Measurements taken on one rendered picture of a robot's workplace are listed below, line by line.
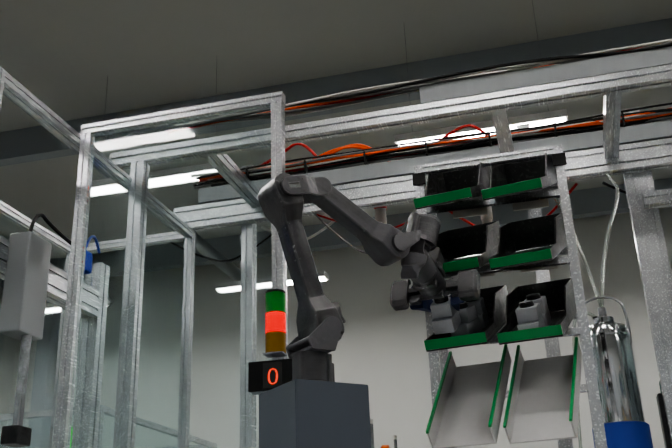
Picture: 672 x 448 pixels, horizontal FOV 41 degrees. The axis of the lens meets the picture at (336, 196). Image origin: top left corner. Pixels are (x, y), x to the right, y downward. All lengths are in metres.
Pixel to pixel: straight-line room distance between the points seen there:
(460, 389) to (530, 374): 0.15
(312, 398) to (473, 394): 0.55
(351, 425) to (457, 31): 7.52
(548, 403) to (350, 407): 0.52
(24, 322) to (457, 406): 1.32
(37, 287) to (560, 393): 1.55
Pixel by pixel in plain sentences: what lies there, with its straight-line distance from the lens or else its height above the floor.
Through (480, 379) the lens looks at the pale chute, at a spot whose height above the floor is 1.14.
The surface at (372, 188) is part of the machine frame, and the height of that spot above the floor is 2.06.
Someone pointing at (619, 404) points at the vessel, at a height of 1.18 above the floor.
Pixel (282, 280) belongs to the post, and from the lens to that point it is 2.23.
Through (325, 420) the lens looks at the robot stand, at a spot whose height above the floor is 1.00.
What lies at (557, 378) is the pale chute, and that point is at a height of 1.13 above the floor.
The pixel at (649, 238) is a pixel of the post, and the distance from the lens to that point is 3.13.
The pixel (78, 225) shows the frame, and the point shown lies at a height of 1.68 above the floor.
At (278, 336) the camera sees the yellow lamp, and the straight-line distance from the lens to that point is 2.15.
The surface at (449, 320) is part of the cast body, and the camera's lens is 1.85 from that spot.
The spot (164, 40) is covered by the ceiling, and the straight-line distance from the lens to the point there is 8.87.
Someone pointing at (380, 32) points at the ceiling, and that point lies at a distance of 8.74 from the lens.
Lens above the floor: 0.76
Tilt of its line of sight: 23 degrees up
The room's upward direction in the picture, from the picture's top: 2 degrees counter-clockwise
